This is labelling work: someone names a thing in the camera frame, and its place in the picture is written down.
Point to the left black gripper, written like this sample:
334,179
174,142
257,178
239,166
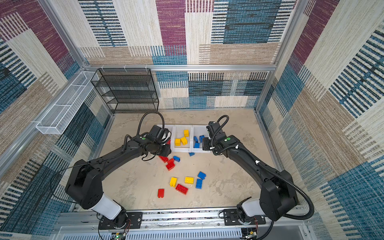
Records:
167,151

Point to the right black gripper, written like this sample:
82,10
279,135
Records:
205,146

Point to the yellow lego cluster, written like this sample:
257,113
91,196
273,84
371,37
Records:
184,141

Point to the large red lego bottom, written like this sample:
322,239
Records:
182,189

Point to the large red lego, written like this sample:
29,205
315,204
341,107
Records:
164,159
182,189

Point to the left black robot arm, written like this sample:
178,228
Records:
85,183

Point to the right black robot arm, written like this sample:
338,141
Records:
278,192

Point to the large red lego top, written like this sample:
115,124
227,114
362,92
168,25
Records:
164,159

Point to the left white bin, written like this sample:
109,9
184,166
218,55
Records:
168,127

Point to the small blue lego top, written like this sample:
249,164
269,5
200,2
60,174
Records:
177,159

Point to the red lego cluster upper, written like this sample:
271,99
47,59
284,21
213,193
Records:
170,164

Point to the middle white bin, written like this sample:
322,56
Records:
178,133

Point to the yellow studded lego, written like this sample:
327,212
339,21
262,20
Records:
189,180

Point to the small red lego bottom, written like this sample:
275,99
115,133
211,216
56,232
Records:
161,193

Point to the black wire shelf rack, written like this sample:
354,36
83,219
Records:
130,90

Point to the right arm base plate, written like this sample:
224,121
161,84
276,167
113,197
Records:
244,216

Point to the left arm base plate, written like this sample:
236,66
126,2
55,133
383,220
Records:
124,221

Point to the aluminium front rail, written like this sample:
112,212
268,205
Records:
179,224

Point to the white wire mesh basket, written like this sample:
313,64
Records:
59,116

